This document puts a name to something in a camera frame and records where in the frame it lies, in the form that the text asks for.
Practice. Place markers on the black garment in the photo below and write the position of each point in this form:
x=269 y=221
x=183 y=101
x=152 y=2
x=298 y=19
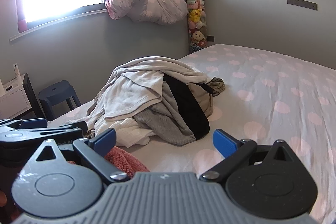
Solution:
x=189 y=108

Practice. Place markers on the olive striped garment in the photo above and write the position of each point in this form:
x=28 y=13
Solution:
x=219 y=86

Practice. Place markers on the fleece robe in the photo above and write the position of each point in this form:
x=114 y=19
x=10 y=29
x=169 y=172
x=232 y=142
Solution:
x=126 y=161

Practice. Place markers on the grey wall switch panel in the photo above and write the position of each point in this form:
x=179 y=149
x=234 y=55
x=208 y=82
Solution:
x=302 y=3

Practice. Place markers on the polka dot bed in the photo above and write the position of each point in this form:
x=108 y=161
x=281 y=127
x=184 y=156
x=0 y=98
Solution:
x=262 y=95

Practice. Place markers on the tube of plush toys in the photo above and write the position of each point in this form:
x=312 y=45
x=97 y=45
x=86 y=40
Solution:
x=195 y=15

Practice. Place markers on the dark wall outlet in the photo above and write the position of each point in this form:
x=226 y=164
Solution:
x=210 y=38

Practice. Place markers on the blue plastic stool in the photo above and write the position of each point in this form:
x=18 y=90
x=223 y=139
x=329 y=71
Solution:
x=55 y=91

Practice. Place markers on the white box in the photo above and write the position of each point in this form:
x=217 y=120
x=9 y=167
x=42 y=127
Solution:
x=10 y=87

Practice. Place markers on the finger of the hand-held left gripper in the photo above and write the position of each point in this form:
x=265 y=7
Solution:
x=76 y=129
x=34 y=123

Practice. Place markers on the white nightstand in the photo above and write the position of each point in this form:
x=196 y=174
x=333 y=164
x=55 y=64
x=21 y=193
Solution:
x=13 y=103

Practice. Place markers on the white zip jacket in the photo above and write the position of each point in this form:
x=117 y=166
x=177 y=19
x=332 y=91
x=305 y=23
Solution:
x=131 y=100

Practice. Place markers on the pale rolled duvet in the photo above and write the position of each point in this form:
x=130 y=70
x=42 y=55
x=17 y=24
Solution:
x=157 y=7

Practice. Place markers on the grey knit garment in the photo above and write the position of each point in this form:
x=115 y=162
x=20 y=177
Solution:
x=168 y=124

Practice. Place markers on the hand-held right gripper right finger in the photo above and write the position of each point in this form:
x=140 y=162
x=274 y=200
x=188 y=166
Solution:
x=224 y=144

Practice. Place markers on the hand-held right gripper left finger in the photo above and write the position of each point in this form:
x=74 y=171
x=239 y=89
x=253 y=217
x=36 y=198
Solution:
x=105 y=138

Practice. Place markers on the beige garment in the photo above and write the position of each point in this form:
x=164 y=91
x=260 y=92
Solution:
x=203 y=100

